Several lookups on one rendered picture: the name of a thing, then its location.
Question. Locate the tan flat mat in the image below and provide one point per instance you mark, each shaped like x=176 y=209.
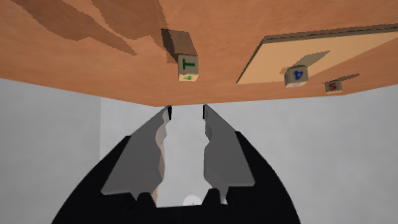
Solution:
x=274 y=57

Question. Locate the wooden letter block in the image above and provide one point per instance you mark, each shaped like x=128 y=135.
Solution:
x=333 y=87
x=296 y=77
x=188 y=68

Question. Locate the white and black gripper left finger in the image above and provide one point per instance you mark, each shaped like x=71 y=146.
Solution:
x=133 y=166

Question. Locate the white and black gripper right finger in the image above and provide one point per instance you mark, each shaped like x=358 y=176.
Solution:
x=242 y=175

